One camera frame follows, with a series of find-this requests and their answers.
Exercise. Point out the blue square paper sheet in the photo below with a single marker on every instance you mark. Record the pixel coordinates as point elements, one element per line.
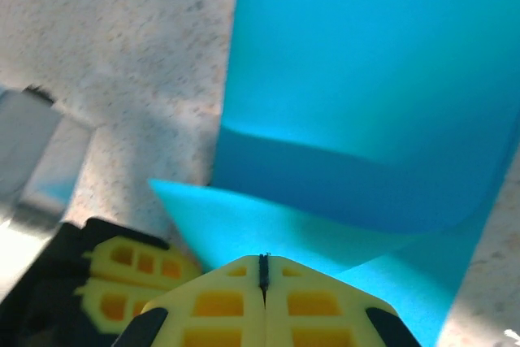
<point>345,58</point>

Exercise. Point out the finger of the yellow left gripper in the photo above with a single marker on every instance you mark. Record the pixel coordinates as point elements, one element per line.
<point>91,298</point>
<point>101,261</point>

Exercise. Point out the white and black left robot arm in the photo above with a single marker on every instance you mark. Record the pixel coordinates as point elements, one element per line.
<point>28,144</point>

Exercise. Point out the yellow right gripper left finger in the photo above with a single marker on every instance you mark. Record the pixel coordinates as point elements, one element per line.
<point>178,310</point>

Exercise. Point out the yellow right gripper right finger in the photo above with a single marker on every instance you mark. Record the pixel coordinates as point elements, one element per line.
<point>349,310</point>

